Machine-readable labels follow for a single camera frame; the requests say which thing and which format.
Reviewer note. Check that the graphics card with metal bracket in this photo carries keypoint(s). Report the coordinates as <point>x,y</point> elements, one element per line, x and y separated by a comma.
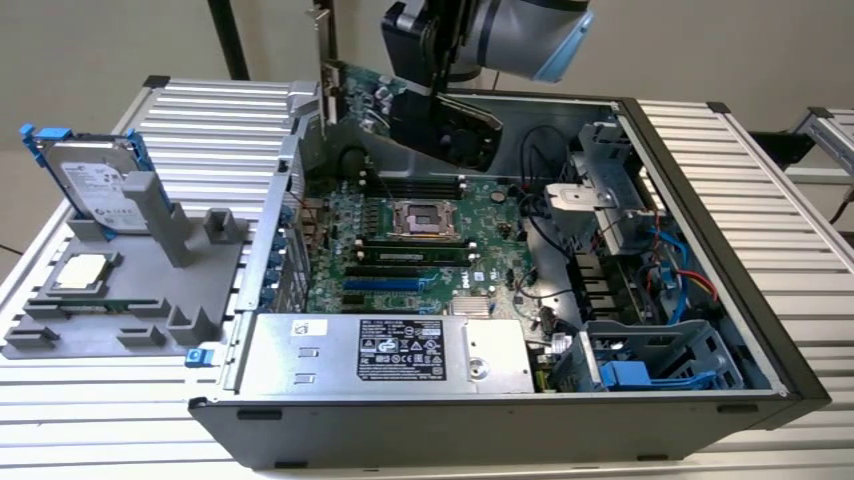
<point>361,90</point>

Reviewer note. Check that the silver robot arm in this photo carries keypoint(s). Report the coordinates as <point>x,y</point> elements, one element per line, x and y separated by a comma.
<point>527,35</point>

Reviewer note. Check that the black round speaker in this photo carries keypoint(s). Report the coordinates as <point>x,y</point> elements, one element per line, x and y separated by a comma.
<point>354,160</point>

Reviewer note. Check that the black pole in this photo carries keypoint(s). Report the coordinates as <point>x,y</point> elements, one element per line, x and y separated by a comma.
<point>230,40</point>

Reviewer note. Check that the CPU socket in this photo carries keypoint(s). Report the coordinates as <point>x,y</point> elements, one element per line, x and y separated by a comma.
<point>423,218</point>

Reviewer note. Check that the green motherboard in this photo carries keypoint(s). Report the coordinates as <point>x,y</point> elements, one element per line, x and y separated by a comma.
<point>494,235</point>

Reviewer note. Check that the grey metal drive cage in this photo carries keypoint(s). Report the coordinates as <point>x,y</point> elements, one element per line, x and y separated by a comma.
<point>601,200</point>

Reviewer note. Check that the green RAM stick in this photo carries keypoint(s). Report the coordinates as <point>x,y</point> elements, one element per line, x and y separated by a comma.
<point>407,256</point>

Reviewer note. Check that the silver chipset heatsink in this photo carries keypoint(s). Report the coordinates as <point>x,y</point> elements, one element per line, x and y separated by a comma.
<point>473,306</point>

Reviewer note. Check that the hard disk in blue carrier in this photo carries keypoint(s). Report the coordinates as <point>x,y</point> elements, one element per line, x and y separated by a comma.
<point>87,185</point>

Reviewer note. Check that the aluminium side table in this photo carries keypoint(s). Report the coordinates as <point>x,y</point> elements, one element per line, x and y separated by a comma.
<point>834,137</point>

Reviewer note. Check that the silver power supply unit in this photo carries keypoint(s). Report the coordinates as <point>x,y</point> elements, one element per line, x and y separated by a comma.
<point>321,360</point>

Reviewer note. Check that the grey parts rack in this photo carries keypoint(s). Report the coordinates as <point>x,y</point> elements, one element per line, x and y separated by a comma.
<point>134,280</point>

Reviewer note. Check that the grey disk bay cage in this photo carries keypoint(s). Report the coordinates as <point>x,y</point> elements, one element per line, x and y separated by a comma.
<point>667,340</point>

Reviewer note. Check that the blue bay carrier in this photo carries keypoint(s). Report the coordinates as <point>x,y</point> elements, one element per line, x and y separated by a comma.
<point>623,375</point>

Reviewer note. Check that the silver CPU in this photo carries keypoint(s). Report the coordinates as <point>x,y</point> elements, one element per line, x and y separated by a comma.
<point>80,272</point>

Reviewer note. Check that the blue case latch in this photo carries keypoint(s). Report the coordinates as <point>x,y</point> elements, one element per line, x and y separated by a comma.
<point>196,357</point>

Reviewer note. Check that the open grey PC case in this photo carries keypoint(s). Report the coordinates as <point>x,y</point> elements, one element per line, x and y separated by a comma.
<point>467,430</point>

